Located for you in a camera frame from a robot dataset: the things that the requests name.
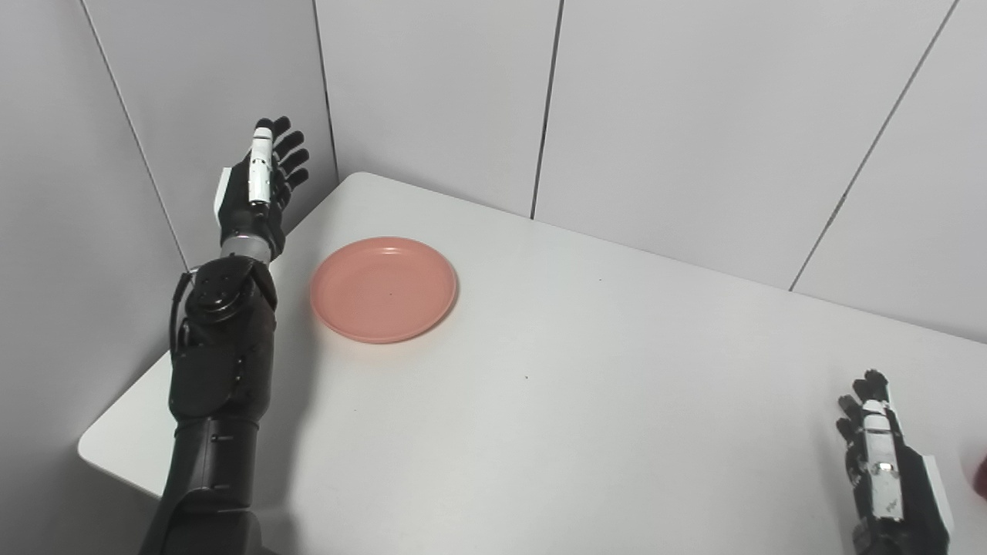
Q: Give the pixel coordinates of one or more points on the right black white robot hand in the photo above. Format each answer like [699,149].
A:
[890,486]

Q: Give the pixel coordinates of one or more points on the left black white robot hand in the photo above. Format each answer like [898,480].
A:
[254,200]

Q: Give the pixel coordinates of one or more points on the red apple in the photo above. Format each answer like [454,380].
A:
[981,474]

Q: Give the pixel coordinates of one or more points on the pink round plate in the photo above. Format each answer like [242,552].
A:
[383,289]

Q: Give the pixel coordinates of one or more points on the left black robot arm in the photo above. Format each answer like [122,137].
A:
[216,401]

